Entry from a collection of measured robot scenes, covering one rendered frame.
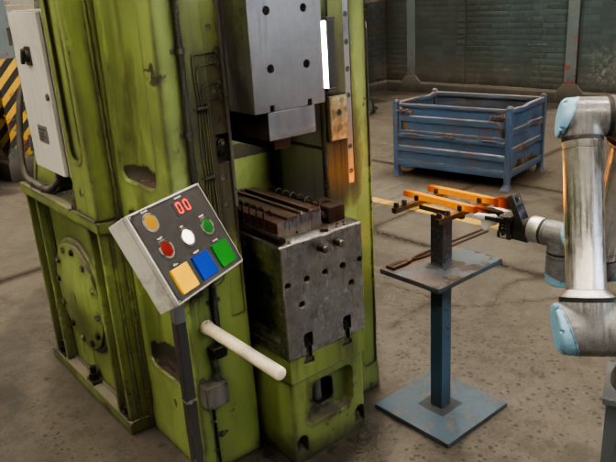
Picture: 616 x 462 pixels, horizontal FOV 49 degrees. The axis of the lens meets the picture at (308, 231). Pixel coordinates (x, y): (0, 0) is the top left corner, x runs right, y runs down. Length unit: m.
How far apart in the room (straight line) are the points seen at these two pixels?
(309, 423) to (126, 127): 1.31
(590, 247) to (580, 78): 8.22
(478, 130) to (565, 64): 4.28
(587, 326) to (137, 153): 1.63
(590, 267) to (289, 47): 1.15
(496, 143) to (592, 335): 4.14
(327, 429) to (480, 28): 8.75
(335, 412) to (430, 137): 3.94
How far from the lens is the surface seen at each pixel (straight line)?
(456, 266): 2.76
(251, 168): 2.86
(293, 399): 2.63
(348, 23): 2.67
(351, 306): 2.64
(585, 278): 2.06
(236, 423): 2.77
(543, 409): 3.16
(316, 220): 2.49
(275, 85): 2.29
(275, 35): 2.28
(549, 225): 2.41
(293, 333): 2.49
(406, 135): 6.47
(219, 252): 2.06
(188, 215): 2.04
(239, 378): 2.68
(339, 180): 2.71
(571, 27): 10.19
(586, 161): 2.08
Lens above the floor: 1.75
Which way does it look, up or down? 20 degrees down
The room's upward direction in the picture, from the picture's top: 4 degrees counter-clockwise
